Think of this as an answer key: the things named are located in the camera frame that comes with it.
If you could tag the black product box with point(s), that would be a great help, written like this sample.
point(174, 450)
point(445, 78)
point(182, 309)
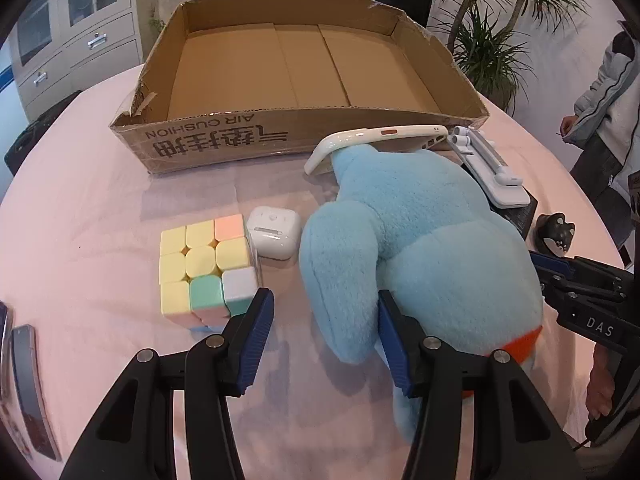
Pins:
point(522, 217)

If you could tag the white earbuds case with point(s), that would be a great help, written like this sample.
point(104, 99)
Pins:
point(272, 232)

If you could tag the black chair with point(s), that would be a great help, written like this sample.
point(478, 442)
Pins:
point(30, 145)

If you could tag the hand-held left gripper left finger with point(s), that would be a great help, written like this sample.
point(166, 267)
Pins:
point(255, 340)

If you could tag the light blue plush toy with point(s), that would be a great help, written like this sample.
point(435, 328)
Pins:
point(425, 240)

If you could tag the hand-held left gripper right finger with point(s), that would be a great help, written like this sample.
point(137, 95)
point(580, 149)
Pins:
point(395, 345)

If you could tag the cream phone case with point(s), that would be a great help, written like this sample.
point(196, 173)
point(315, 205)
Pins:
point(350, 136)

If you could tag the brown cardboard box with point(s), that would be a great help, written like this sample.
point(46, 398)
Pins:
point(320, 60)

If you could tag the pink tablecloth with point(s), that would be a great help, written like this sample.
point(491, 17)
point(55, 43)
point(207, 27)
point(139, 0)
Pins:
point(90, 240)

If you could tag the grey metal cabinet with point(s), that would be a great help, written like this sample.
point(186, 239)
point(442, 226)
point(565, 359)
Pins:
point(80, 35)

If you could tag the black cat figurine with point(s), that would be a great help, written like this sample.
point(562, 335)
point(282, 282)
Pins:
point(556, 237)

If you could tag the pastel puzzle cube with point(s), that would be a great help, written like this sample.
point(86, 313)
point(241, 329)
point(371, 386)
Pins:
point(205, 265)

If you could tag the person's right hand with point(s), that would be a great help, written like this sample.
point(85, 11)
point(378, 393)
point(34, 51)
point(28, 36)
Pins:
point(601, 385)

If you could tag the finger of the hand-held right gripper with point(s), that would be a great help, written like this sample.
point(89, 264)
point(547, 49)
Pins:
point(555, 287)
point(547, 262)

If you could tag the white folding phone stand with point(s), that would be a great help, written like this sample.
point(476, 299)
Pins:
point(492, 167)

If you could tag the tall palm-like potted plant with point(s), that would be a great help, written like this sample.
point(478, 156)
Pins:
point(490, 45)

